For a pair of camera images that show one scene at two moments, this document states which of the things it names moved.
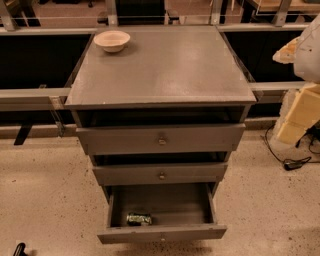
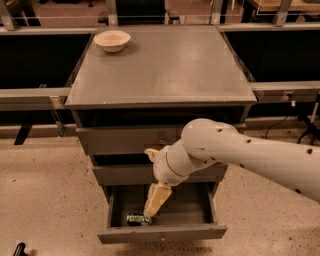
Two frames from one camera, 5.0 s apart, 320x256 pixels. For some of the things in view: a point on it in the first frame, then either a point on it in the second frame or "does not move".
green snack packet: (135, 219) does not move
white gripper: (308, 56) to (160, 167)
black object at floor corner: (19, 251) does not move
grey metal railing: (55, 98) does not move
